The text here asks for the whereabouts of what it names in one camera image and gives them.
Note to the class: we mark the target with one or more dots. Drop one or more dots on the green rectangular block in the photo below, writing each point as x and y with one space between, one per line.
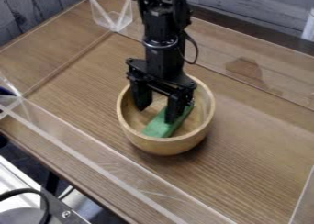
158 128

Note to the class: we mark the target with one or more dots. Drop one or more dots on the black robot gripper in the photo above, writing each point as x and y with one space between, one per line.
159 73

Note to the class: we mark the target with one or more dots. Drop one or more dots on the grey metal bracket with screw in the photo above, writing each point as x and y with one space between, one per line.
62 214

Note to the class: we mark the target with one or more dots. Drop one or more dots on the white post at right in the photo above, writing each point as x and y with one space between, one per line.
308 35

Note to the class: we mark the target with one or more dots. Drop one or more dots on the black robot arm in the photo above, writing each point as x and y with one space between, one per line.
165 18

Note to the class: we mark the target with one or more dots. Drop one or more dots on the brown wooden bowl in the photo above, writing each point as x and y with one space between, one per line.
191 132

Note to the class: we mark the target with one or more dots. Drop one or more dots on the black table leg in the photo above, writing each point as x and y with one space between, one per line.
52 183

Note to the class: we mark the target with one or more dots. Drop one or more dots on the clear acrylic table barrier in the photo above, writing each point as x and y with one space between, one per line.
237 166

